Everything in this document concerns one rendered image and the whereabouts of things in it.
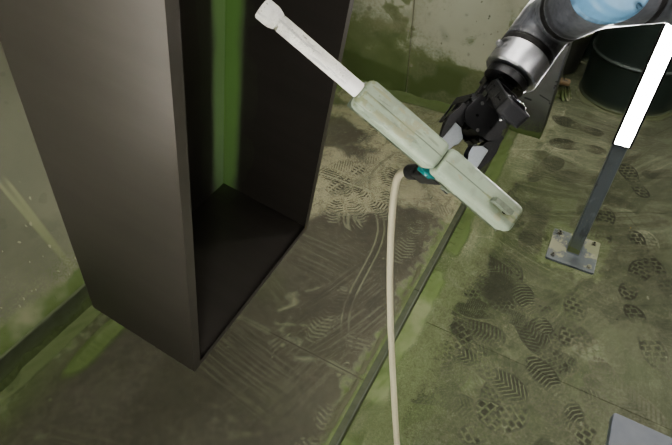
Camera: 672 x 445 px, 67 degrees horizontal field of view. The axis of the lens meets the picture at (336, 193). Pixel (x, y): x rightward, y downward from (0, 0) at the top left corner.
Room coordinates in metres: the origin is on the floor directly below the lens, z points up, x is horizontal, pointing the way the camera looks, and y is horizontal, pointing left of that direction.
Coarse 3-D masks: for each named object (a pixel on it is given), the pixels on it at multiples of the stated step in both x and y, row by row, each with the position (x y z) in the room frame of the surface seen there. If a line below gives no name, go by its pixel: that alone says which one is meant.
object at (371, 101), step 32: (288, 32) 0.66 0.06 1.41; (320, 64) 0.64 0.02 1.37; (384, 96) 0.62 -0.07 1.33; (384, 128) 0.59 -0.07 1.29; (416, 128) 0.60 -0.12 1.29; (416, 160) 0.58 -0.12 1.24; (448, 160) 0.58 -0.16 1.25; (448, 192) 0.58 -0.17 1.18; (480, 192) 0.55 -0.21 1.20; (512, 224) 0.53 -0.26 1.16
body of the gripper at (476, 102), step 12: (492, 72) 0.73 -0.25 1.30; (504, 72) 0.71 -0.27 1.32; (516, 72) 0.71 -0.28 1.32; (504, 84) 0.71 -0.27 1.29; (516, 84) 0.70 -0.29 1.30; (468, 96) 0.70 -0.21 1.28; (480, 96) 0.68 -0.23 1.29; (468, 108) 0.66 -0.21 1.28; (480, 108) 0.67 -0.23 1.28; (492, 108) 0.67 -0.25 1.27; (468, 120) 0.65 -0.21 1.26; (480, 120) 0.66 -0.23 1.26; (492, 120) 0.66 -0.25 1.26; (468, 132) 0.66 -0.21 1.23; (480, 132) 0.65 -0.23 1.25; (492, 132) 0.65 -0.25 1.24; (468, 144) 0.68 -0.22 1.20
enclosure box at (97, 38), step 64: (0, 0) 0.74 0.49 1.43; (64, 0) 0.68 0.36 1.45; (128, 0) 0.62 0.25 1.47; (192, 0) 1.19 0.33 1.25; (256, 0) 1.26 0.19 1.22; (320, 0) 1.18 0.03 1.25; (64, 64) 0.70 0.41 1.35; (128, 64) 0.63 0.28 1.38; (192, 64) 1.20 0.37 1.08; (256, 64) 1.28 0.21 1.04; (64, 128) 0.74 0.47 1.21; (128, 128) 0.66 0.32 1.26; (192, 128) 1.21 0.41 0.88; (256, 128) 1.29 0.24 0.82; (320, 128) 1.18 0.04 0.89; (64, 192) 0.78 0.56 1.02; (128, 192) 0.68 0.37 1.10; (192, 192) 1.22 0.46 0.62; (256, 192) 1.31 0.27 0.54; (128, 256) 0.72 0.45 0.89; (192, 256) 0.66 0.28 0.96; (256, 256) 1.07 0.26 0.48; (128, 320) 0.78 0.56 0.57; (192, 320) 0.67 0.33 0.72
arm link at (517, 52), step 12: (504, 48) 0.74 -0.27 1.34; (516, 48) 0.73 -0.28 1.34; (528, 48) 0.73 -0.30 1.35; (492, 60) 0.75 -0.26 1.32; (504, 60) 0.72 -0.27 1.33; (516, 60) 0.71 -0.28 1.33; (528, 60) 0.71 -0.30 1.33; (540, 60) 0.72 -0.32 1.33; (528, 72) 0.70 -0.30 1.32; (540, 72) 0.71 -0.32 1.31; (528, 84) 0.71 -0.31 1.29
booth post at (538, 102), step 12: (564, 48) 2.34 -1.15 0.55; (564, 60) 2.34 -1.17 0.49; (552, 72) 2.35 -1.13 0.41; (540, 84) 2.37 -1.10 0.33; (552, 84) 2.34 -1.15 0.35; (528, 96) 2.39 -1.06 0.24; (540, 96) 2.36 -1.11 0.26; (552, 96) 2.33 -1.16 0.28; (528, 108) 2.38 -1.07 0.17; (540, 108) 2.35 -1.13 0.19; (528, 120) 2.38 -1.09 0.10; (540, 120) 2.35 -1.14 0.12; (528, 132) 2.37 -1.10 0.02; (540, 132) 2.34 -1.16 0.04
